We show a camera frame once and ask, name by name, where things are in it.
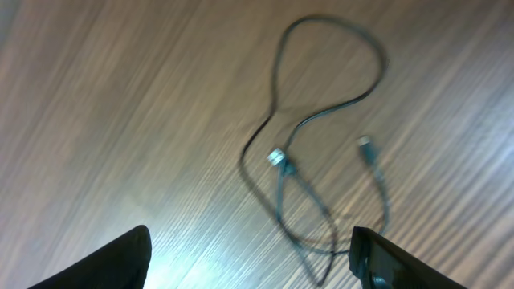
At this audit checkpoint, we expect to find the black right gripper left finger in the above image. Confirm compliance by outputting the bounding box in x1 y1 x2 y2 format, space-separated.
31 225 152 289

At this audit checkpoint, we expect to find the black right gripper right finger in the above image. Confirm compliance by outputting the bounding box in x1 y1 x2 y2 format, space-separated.
349 226 464 289

